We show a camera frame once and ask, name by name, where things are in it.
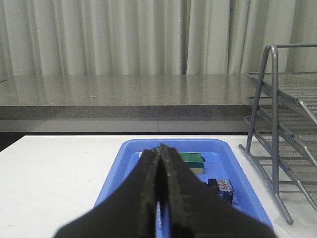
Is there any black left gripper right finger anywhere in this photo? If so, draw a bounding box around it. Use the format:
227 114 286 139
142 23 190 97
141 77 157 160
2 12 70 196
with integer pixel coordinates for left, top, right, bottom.
159 144 275 238

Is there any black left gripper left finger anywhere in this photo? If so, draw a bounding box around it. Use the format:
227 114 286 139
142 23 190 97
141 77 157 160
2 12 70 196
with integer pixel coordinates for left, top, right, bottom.
55 149 159 238

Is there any red emergency push button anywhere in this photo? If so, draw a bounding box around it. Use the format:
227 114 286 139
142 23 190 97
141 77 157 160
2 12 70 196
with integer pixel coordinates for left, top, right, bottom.
202 178 234 205

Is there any blue plastic tray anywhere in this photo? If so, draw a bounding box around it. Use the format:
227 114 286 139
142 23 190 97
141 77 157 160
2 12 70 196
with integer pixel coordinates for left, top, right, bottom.
94 139 273 238

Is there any grey stone counter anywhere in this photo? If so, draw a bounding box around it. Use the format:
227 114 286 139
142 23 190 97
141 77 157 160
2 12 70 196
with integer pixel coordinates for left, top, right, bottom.
0 74 255 133

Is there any green and beige switch block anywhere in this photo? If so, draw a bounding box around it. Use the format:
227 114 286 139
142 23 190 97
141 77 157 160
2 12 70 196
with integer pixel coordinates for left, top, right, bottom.
137 144 206 177

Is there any silver wire rack frame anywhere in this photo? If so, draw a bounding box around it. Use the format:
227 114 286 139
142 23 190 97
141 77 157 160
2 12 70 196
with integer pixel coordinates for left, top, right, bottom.
239 44 317 224

